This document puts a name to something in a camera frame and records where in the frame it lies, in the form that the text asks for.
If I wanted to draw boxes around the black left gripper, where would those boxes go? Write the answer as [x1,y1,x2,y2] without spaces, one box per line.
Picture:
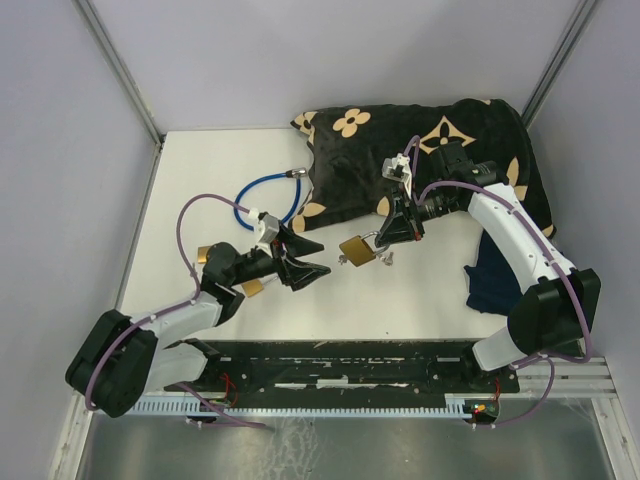
[229,220,331,290]

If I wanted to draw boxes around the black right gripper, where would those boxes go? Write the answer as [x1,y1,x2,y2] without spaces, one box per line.
[374,182,461,246]

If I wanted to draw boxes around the silver cable lock keys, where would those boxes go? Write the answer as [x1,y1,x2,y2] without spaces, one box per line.
[379,252,394,266]

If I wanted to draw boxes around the brass padlock with key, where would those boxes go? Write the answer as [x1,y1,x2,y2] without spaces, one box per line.
[338,230,389,267]

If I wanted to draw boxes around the large brass padlock with keys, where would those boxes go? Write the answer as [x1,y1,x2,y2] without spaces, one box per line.
[241,276,278,298]

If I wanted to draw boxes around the blue cable with plug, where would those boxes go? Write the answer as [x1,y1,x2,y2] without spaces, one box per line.
[233,167,309,232]

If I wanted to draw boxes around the small brass padlock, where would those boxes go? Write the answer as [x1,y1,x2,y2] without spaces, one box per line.
[197,245,211,264]

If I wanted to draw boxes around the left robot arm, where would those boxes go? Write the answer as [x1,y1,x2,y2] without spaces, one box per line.
[65,224,331,418]

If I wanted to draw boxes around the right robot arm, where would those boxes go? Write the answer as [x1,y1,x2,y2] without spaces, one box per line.
[374,143,601,391]

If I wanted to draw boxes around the black floral patterned blanket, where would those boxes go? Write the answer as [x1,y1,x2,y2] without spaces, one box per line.
[288,99,556,237]

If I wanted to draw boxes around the dark blue cloth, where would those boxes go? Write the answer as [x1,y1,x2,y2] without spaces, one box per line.
[464,231,522,316]

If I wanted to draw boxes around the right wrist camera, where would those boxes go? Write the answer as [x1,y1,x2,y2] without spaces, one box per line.
[381,153,413,198]

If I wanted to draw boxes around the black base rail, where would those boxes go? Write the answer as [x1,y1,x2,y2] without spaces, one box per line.
[187,341,520,410]

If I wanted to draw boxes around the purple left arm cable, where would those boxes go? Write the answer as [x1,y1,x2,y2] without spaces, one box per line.
[84,193,256,412]

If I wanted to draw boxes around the white slotted cable duct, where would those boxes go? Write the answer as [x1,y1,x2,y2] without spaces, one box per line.
[134,392,476,416]

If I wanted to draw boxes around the right aluminium frame post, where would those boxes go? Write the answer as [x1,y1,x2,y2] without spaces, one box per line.
[521,0,602,129]

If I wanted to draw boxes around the aluminium frame post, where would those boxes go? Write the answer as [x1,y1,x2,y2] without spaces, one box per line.
[521,0,602,129]
[71,0,165,145]

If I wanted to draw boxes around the left aluminium frame post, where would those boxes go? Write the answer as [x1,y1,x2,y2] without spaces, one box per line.
[71,0,165,145]

